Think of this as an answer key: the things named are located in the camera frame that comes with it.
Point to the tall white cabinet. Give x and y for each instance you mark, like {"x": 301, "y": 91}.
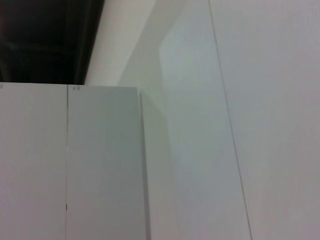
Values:
{"x": 100, "y": 162}

